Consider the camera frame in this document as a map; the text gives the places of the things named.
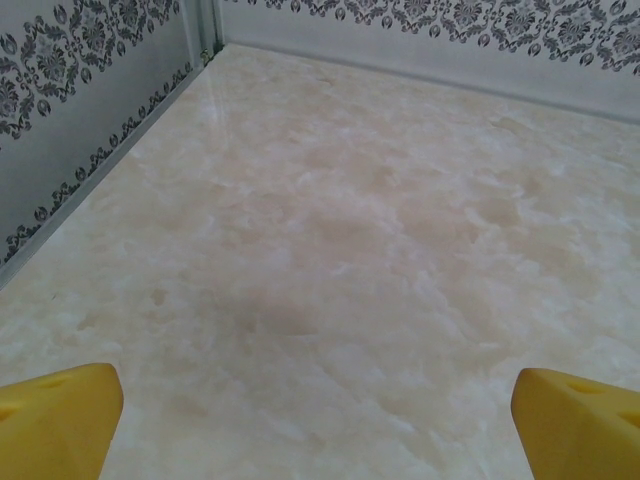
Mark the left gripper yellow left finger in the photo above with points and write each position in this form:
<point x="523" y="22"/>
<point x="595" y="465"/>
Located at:
<point x="55" y="425"/>

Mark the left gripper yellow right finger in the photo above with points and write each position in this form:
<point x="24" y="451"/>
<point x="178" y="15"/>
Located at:
<point x="585" y="430"/>

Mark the grey wall base strip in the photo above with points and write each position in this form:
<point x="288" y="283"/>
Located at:
<point x="450" y="85"/>

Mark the aluminium frame post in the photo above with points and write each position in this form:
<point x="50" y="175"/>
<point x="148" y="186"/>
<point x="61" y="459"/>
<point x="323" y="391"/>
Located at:
<point x="209" y="25"/>

